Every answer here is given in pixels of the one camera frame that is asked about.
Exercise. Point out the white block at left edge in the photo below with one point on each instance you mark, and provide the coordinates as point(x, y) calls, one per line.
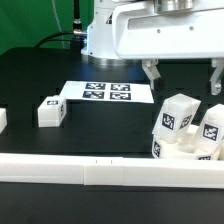
point(3, 119)

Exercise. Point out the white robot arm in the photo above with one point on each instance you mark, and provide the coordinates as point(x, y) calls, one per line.
point(99, 47)

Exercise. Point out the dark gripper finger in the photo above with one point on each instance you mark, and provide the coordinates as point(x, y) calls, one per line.
point(216, 77)

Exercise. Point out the white sheet with tags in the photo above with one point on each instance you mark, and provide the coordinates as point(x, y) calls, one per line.
point(105, 91)

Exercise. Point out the green backdrop curtain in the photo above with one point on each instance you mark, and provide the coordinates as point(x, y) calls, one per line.
point(23, 23)

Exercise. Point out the white U-shaped fence wall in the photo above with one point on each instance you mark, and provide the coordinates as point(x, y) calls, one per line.
point(117, 171)

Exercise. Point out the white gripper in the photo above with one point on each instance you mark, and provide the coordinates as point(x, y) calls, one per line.
point(141, 32)

